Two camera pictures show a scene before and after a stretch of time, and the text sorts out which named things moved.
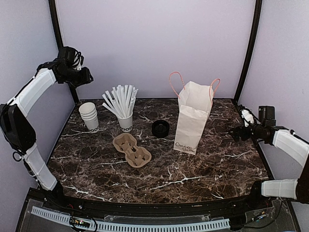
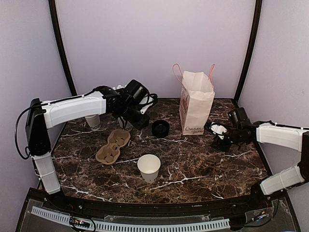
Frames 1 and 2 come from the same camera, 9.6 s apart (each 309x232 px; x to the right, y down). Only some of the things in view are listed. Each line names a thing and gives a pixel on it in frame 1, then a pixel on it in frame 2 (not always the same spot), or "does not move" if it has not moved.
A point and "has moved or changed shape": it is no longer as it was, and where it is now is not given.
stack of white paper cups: (88, 112) does not move
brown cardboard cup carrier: (136, 156) → (109, 153)
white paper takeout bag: (193, 107) has moved or changed shape
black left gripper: (85, 78) → (142, 123)
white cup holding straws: (126, 124) does not move
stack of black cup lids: (160, 128) does not move
